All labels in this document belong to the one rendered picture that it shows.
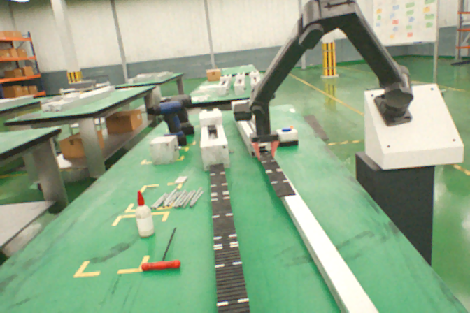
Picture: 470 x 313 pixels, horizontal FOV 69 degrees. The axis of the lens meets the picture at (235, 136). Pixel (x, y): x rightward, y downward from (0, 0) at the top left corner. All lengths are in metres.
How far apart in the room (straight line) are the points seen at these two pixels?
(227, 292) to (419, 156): 0.81
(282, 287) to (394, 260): 0.23
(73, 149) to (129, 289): 3.54
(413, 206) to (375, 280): 0.63
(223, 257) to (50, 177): 2.42
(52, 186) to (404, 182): 2.51
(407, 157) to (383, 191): 0.14
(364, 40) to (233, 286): 0.66
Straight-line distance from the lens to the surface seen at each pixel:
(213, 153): 1.26
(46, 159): 2.97
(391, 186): 1.24
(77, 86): 6.24
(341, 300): 0.62
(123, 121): 5.18
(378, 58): 1.01
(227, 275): 0.66
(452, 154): 1.27
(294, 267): 0.72
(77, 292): 0.80
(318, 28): 0.86
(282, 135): 1.45
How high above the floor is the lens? 1.20
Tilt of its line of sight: 14 degrees down
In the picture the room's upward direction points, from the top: 7 degrees counter-clockwise
